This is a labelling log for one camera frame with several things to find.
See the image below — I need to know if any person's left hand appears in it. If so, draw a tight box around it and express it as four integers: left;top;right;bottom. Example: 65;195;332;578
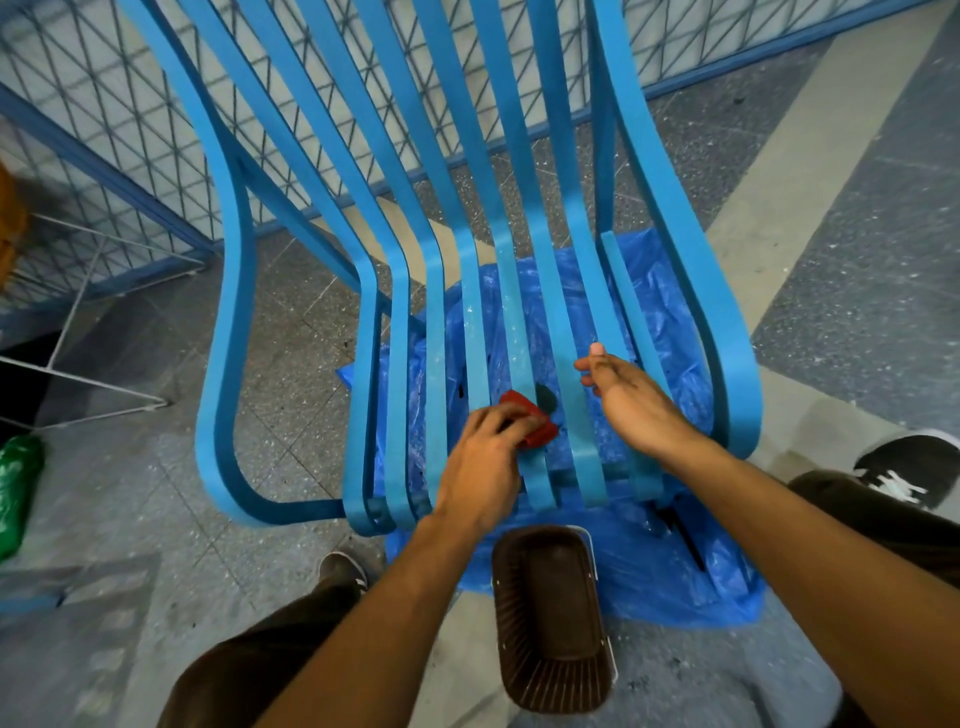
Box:
434;403;549;536

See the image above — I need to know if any person's right hand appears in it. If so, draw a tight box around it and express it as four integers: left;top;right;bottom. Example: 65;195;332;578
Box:
573;342;714;468

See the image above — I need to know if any red sanding pad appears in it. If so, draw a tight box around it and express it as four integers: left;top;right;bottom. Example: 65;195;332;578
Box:
498;389;561;451

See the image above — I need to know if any person's left forearm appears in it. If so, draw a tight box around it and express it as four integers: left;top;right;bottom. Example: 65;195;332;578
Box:
253;513;483;728

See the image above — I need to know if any person's right forearm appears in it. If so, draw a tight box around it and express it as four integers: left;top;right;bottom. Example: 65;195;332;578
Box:
658;438;960;728

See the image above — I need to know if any brown ribbed plastic tray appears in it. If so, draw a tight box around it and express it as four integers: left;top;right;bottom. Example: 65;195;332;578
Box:
490;524;618;715

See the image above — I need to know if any blue plastic sheet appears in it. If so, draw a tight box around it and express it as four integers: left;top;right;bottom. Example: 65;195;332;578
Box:
336;228;767;629

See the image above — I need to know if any person's left black shoe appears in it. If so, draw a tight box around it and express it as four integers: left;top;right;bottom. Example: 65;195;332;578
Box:
318;551;369;595

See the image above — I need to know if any person's black shoe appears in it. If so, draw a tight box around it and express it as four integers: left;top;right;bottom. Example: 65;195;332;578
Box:
853;429;960;513
318;551;369;595

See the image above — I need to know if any blue slatted chair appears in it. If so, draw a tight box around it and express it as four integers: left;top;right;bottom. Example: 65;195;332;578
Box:
120;0;764;538

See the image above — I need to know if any person's right black shoe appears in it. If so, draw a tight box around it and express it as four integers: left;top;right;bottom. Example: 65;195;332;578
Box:
853;429;960;513

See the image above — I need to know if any person's right trouser leg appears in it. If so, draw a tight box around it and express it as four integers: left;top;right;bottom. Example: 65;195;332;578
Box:
787;470;960;728

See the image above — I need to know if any person's trouser leg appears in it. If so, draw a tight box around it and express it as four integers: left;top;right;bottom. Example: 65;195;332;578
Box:
787;470;960;728
156;583;363;728

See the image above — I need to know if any person's left trouser leg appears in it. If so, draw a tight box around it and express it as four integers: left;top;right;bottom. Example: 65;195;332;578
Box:
156;583;363;728

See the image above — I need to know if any green plastic bottle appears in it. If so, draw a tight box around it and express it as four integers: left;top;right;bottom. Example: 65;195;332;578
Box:
0;434;45;563

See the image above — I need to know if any orange object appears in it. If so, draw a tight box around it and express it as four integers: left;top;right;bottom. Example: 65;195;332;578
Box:
0;160;30;291

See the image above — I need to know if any white wire rack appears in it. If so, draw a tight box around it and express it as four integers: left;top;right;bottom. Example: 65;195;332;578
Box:
0;213;213;434

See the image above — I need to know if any blue framed wire mesh fence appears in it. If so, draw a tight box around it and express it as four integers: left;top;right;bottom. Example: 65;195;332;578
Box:
0;0;933;348

